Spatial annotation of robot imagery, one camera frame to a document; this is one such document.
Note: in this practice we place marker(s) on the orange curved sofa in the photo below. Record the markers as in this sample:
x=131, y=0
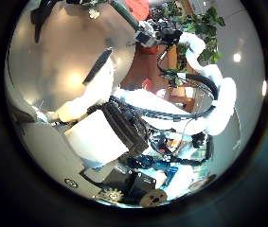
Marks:
x=138, y=8

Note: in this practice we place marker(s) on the green leafy plant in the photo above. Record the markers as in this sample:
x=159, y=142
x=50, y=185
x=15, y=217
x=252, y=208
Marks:
x=207, y=23

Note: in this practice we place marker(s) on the robot mounting frame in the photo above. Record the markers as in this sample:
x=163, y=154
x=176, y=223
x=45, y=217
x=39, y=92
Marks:
x=146, y=162

